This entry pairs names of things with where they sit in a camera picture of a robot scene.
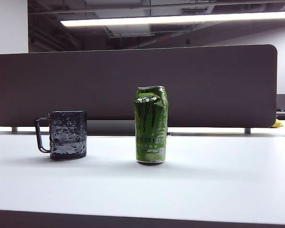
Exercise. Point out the green energy drink can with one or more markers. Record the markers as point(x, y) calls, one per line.
point(150, 130)

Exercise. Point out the dark grey desk divider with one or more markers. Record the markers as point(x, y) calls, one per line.
point(85, 83)

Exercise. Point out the dark textured glass mug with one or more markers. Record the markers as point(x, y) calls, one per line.
point(67, 135)

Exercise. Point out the red ceiling sign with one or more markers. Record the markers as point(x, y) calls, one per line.
point(164, 38)

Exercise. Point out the long ceiling light strip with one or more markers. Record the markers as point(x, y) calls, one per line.
point(156, 19)

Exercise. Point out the grey divider support leg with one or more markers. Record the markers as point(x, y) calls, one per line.
point(14, 129)
point(247, 130)

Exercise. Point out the yellow object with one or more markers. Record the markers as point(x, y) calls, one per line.
point(278, 123)

